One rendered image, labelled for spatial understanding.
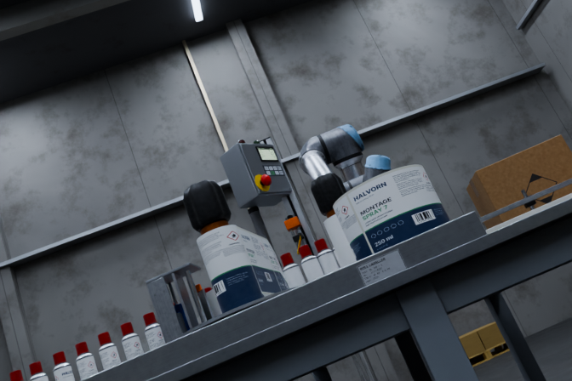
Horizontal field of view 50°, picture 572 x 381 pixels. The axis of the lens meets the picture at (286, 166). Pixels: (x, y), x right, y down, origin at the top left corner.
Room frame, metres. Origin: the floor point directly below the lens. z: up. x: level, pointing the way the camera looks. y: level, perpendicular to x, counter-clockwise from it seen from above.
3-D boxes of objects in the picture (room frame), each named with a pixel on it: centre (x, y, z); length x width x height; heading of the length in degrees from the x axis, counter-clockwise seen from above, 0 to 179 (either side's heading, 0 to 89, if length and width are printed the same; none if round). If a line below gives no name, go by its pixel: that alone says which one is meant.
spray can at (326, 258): (1.81, 0.00, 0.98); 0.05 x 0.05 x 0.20
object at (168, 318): (1.73, 0.42, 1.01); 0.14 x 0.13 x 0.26; 88
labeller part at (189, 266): (1.72, 0.42, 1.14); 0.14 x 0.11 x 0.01; 88
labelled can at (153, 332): (1.82, 0.56, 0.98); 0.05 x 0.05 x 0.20
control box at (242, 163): (1.89, 0.10, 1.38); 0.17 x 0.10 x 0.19; 143
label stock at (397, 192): (1.22, -0.16, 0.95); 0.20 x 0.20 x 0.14
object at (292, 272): (1.81, 0.11, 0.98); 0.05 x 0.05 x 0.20
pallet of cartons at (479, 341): (9.48, -1.46, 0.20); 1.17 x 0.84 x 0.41; 99
